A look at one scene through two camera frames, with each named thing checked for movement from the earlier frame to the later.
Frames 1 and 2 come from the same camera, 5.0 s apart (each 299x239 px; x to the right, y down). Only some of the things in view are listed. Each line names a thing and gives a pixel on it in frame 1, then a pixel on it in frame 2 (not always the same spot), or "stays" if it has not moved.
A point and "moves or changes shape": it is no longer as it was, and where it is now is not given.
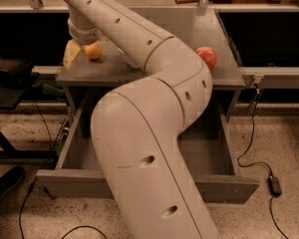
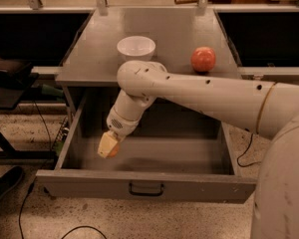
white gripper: x=84 y=35 -> x=122 y=124
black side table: x=7 y=91 stays
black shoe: x=4 y=183 stays
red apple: x=208 y=55 stays
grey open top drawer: x=205 y=147 stays
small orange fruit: x=93 y=51 moves or changes shape
